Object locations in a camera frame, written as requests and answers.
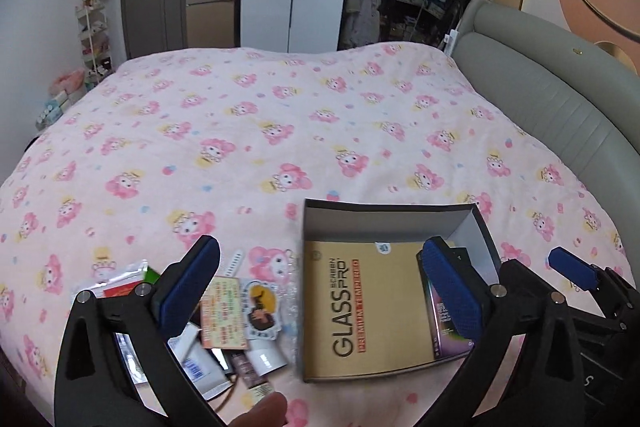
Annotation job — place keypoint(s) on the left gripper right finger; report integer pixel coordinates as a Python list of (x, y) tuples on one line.
[(524, 368)]

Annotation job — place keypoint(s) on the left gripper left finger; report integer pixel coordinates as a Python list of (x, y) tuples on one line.
[(92, 383)]

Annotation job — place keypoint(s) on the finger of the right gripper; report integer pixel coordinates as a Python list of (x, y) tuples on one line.
[(574, 269)]

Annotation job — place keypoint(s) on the person's hand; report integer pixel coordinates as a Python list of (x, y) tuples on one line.
[(268, 412)]

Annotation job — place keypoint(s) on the white barcode packet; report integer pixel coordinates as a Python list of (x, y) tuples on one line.
[(198, 363)]

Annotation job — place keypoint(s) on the dark purple small box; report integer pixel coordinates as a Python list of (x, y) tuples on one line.
[(448, 344)]

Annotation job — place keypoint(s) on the red and white packet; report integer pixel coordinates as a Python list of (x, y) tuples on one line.
[(109, 281)]

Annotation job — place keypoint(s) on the black cardboard box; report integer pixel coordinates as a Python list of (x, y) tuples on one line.
[(461, 226)]

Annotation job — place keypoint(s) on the pink printed card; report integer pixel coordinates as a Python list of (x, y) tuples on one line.
[(222, 324)]

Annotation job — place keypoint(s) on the grey padded headboard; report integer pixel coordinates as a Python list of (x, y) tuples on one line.
[(566, 92)]

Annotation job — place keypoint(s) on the white tube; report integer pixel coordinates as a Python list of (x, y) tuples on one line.
[(265, 356)]

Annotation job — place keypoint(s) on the cartoon character sticker card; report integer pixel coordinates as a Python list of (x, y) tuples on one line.
[(260, 309)]

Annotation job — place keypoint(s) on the tan glass screen protector box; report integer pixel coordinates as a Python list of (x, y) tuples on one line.
[(364, 311)]

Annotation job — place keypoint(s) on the pink cartoon print blanket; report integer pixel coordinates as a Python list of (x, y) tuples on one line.
[(231, 143)]

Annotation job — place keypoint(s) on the white tiered shelf rack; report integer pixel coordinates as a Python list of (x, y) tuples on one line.
[(94, 40)]

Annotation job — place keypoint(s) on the brown cardboard boxes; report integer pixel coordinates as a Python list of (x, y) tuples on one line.
[(210, 23)]

